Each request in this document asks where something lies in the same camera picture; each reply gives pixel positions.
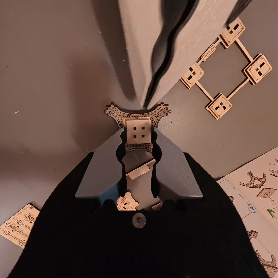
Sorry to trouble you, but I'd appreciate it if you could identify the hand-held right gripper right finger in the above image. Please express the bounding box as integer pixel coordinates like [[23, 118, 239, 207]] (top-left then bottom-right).
[[150, 127, 204, 202]]

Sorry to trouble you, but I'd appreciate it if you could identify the square wooden plate with holes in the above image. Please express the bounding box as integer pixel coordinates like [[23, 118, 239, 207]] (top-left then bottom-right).
[[126, 119, 152, 144]]

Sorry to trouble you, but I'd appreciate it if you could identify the paper assembly instruction sheet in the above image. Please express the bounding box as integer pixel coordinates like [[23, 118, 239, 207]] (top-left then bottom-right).
[[217, 146, 278, 278]]

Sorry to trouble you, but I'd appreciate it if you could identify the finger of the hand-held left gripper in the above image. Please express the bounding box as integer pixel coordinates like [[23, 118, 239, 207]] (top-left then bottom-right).
[[118, 0, 174, 108], [144, 0, 239, 111]]

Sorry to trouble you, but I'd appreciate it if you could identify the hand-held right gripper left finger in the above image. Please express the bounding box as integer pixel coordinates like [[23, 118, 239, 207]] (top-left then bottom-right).
[[74, 127, 127, 204]]

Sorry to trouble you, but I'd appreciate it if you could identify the cut-out wooden parts sheet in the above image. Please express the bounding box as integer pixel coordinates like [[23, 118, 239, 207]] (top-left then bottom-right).
[[117, 159, 163, 211]]

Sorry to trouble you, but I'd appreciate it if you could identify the wooden four-pad square frame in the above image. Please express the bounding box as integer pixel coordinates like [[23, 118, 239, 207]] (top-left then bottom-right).
[[180, 17, 273, 120]]

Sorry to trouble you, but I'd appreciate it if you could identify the engraved wooden parts sheet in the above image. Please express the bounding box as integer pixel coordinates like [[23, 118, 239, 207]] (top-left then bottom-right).
[[0, 203, 41, 249]]

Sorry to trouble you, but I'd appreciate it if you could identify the wooden tower arch piece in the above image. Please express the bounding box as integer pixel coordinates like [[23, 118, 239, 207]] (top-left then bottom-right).
[[104, 102, 171, 156]]

